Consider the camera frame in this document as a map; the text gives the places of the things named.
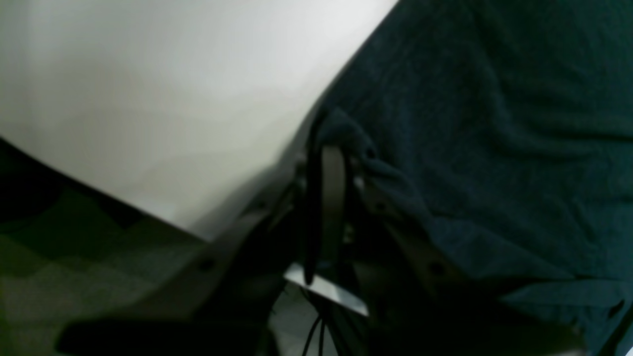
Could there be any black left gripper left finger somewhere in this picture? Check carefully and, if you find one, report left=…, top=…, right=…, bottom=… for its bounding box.
left=57, top=146, right=347, bottom=356

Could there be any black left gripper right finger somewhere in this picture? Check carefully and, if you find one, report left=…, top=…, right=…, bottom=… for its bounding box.
left=347, top=172, right=588, bottom=356

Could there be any black long-sleeve t-shirt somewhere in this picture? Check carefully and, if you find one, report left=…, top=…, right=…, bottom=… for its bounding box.
left=315, top=0, right=633, bottom=356

